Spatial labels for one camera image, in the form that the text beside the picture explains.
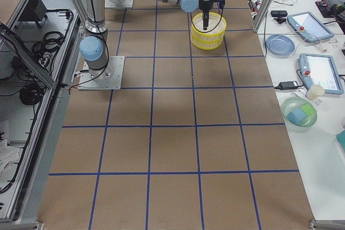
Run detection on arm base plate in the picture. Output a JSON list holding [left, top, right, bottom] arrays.
[[105, 0, 134, 9], [78, 56, 125, 90]]

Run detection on yellow bamboo steamer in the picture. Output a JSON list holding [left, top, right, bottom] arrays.
[[190, 12, 227, 44], [190, 36, 223, 50]]

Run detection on teach pendant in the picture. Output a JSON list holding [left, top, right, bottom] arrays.
[[298, 53, 344, 95], [287, 11, 334, 42]]

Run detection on black webcam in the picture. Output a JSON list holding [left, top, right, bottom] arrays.
[[271, 10, 288, 24]]

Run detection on white paper cup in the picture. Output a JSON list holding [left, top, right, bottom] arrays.
[[305, 84, 325, 100]]

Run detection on near teach pendant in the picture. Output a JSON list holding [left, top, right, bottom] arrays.
[[298, 53, 344, 95]]

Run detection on green bowl with sponges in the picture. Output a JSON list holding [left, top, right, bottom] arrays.
[[281, 97, 318, 133]]

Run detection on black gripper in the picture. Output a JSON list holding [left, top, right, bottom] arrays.
[[199, 0, 226, 30]]

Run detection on blue plate on desk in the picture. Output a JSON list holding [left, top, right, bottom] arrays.
[[266, 34, 295, 57]]

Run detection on far teach pendant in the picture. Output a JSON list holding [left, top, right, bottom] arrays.
[[287, 11, 334, 42]]

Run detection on black power adapter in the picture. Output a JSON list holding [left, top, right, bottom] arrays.
[[274, 81, 302, 90]]

